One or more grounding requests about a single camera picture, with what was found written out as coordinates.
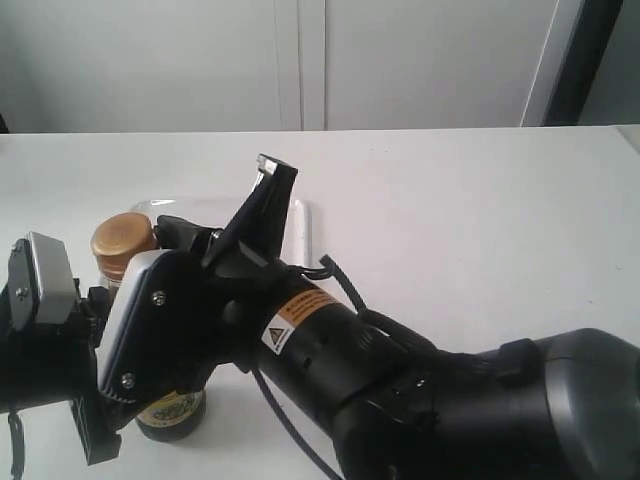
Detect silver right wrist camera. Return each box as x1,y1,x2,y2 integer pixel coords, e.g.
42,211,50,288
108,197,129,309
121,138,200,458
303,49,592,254
98,249,169,404

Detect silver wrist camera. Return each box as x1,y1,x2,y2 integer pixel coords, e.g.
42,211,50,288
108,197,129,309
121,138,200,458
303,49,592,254
7,231,76,331
98,249,169,404

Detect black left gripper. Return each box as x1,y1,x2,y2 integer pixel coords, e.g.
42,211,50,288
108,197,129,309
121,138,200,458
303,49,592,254
1,281,122,453

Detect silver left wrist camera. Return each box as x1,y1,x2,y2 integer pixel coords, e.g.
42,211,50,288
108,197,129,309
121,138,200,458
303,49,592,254
7,231,76,331

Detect white rectangular tray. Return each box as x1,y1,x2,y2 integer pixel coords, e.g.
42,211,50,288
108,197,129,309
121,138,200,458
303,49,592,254
131,197,312,267

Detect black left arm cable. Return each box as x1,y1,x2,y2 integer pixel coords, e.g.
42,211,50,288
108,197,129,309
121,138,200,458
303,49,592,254
5,407,26,480

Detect dark soy sauce bottle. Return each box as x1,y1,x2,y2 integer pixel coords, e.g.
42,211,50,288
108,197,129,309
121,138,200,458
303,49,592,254
91,212,207,443

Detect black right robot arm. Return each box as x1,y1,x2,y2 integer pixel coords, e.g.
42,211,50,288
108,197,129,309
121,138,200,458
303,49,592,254
155,155,639,479

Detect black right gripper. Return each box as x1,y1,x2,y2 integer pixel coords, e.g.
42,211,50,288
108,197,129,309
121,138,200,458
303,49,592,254
155,154,400,425

